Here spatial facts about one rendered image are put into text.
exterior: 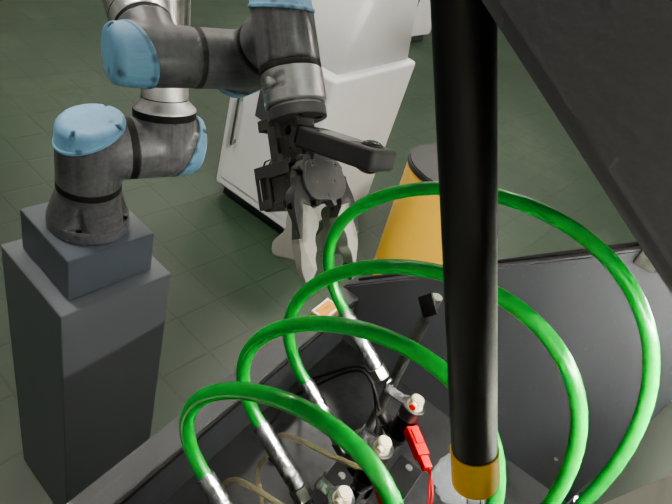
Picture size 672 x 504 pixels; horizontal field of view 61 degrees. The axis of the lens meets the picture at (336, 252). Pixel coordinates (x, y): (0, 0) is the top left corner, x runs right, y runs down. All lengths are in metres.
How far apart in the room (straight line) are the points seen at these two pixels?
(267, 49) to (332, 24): 1.75
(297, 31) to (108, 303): 0.72
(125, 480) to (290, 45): 0.56
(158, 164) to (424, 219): 1.48
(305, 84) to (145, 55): 0.19
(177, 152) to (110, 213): 0.17
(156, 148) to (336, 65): 1.40
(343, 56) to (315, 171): 1.75
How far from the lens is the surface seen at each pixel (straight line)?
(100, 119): 1.10
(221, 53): 0.76
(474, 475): 0.24
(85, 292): 1.21
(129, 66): 0.72
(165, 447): 0.82
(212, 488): 0.58
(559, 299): 0.93
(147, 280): 1.25
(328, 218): 0.70
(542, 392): 1.03
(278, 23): 0.70
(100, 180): 1.10
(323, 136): 0.64
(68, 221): 1.15
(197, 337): 2.22
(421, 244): 2.46
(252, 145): 2.69
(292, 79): 0.68
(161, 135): 1.10
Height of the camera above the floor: 1.65
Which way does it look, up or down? 36 degrees down
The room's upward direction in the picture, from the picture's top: 19 degrees clockwise
